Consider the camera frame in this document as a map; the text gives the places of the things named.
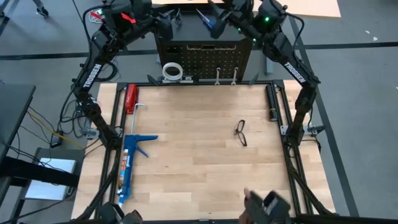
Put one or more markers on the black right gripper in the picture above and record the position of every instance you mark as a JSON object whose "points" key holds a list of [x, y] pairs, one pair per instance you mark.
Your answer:
{"points": [[242, 18]]}

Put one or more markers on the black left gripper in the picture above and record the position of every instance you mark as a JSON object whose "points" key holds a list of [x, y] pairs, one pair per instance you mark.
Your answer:
{"points": [[163, 29]]}

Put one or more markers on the white tape roll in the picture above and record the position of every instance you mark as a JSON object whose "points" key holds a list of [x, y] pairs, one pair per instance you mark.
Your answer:
{"points": [[163, 72]]}

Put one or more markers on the silver combination wrench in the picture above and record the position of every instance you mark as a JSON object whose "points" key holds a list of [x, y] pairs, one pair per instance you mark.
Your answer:
{"points": [[235, 74], [218, 74]]}

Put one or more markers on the silver black spirit level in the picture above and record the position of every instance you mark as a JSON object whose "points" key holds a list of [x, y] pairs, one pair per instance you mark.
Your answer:
{"points": [[186, 79]]}

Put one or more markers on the black eyeglasses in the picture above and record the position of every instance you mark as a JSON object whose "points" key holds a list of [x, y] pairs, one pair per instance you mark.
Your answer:
{"points": [[239, 133]]}

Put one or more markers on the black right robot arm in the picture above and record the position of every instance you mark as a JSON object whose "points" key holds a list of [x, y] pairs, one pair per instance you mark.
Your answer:
{"points": [[293, 71]]}

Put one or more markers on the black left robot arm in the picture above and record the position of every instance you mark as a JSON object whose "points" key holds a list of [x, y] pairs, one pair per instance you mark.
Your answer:
{"points": [[91, 76]]}

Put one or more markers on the black pegboard tool cart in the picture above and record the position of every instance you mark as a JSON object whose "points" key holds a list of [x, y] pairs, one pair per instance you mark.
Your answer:
{"points": [[199, 31]]}

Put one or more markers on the black pegboard bin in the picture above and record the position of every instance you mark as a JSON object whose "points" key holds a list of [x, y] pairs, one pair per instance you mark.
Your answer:
{"points": [[172, 57]]}

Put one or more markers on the grey desk leg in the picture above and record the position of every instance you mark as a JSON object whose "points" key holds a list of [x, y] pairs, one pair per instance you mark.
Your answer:
{"points": [[269, 67]]}

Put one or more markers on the red plastic tool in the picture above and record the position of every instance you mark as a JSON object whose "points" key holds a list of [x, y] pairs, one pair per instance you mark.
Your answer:
{"points": [[131, 96]]}

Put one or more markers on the light wooden desk top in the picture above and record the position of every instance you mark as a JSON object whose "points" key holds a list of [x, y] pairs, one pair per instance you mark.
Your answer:
{"points": [[311, 7]]}

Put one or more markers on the black chair caster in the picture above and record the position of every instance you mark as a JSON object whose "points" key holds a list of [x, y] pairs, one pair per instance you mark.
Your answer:
{"points": [[42, 12]]}

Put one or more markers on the black power adapter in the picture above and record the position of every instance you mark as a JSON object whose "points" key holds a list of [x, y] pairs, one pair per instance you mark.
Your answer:
{"points": [[56, 140]]}

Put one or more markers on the blue caulking gun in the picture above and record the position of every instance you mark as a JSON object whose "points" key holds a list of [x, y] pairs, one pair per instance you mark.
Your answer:
{"points": [[127, 180]]}

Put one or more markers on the black desk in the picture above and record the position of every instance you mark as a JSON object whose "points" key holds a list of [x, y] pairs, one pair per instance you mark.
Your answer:
{"points": [[14, 109]]}

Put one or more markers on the person's hand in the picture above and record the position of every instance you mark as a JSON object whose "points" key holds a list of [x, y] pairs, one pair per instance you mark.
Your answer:
{"points": [[247, 194]]}

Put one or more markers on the white box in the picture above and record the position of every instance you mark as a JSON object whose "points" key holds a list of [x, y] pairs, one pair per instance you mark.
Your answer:
{"points": [[49, 186]]}

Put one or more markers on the black aluminium table frame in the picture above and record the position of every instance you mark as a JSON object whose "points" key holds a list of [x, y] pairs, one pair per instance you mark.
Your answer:
{"points": [[199, 83]]}

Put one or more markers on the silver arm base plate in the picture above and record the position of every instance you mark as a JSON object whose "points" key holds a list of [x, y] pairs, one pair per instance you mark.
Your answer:
{"points": [[282, 129], [90, 133]]}

